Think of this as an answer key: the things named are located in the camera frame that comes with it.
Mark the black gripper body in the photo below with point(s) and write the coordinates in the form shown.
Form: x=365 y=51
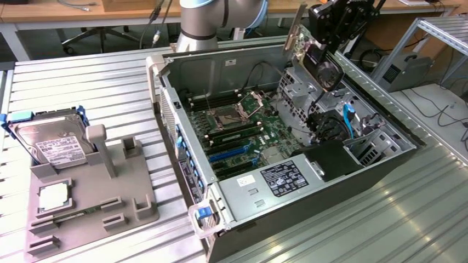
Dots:
x=357 y=4

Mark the black Nvidia graphics card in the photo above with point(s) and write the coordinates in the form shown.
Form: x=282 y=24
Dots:
x=321 y=68

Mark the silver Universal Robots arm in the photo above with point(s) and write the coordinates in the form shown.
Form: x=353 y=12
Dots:
x=204 y=22

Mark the large brown cardboard sheet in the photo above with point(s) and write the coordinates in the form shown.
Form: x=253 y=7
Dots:
x=394 y=35

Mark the silver metal disk bay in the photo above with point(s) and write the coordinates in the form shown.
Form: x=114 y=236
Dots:
x=292 y=104
x=372 y=154

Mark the metal socket cover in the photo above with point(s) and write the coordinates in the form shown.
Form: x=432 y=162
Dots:
x=252 y=104

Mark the black RAM slot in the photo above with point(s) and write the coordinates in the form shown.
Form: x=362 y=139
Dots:
x=212 y=97
x=214 y=105
x=233 y=133
x=213 y=100
x=230 y=128

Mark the green motherboard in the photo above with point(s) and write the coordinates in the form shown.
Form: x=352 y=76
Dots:
x=270 y=128

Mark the thin metal locking lever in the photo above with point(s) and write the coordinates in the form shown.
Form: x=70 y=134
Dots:
x=208 y=102

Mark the CPU socket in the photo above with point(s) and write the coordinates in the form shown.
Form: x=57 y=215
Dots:
x=228 y=119

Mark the green RAM stick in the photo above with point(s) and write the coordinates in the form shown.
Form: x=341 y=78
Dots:
x=78 y=213
x=234 y=137

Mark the blue expansion slot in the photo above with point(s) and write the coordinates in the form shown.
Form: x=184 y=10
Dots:
x=226 y=154

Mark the long black expansion slot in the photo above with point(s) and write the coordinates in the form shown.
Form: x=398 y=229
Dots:
x=234 y=170

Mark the short black expansion slot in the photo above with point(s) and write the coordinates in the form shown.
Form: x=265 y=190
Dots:
x=218 y=165

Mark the black office chair base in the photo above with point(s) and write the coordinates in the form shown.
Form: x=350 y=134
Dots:
x=101 y=35

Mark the grey power supply unit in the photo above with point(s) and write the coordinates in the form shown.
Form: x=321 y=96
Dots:
x=241 y=197

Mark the open grey PC case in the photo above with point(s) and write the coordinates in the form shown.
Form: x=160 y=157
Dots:
x=292 y=219

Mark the silver hard disk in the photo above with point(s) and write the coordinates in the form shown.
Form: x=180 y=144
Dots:
x=54 y=145

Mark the grey parts rack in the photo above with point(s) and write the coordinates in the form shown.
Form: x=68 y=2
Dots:
x=90 y=191

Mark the blue disk caddy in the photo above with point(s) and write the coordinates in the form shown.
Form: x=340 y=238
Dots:
x=20 y=116

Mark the silver CPU chip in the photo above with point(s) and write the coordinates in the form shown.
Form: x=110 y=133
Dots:
x=54 y=197

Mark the wooden desk white frame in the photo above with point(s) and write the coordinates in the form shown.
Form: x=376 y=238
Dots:
x=36 y=13
x=420 y=8

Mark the aluminium profile frame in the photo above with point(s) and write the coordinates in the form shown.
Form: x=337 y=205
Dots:
x=444 y=33

